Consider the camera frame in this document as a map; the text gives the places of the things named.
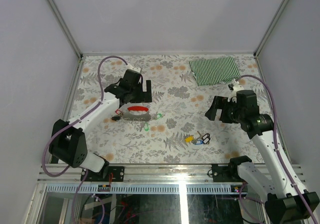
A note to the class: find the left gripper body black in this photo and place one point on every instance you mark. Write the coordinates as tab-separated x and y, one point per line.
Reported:
137	91

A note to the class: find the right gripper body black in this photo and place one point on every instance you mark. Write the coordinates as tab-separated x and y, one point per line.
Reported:
232	114

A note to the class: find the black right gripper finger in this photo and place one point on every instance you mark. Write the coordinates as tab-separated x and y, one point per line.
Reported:
219	102
211	113

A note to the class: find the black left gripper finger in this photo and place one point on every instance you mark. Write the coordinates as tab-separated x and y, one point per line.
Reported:
146	87
142	98

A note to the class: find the metal key holder red handle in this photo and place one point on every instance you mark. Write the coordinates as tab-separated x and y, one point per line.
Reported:
137	113

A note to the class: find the green key tag with key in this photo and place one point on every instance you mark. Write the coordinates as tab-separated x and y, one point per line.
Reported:
146	127

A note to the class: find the black head key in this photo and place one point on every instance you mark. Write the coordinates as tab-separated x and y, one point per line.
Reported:
115	118

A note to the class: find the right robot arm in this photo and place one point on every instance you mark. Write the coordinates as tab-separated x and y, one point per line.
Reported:
286	198

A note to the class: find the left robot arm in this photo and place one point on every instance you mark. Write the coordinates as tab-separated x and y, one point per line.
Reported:
68	141

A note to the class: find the black key tag upper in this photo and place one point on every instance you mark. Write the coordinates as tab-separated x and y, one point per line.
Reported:
206	136

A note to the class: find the black key tag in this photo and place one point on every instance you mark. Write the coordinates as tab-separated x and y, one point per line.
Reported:
206	140
206	136

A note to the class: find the black key tag lower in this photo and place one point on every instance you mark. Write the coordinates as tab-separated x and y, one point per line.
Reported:
206	140

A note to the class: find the blue key tag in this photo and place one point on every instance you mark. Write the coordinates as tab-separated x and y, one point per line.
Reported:
199	142

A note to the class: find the green white striped cloth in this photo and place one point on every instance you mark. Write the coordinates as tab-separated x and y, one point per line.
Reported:
214	71

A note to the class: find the yellow key tag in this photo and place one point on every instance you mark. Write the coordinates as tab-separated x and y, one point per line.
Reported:
189	139

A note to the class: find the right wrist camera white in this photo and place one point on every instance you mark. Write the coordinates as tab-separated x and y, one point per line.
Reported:
234	87

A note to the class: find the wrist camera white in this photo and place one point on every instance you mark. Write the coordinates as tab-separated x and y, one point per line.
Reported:
234	87
137	69

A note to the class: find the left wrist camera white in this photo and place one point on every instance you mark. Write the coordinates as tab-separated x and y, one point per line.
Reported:
137	69

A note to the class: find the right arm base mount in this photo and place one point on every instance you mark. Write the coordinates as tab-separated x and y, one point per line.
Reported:
229	172

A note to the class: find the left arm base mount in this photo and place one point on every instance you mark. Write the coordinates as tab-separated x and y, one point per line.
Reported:
110	173

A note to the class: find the white slotted cable duct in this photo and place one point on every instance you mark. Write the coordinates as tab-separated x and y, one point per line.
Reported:
146	188

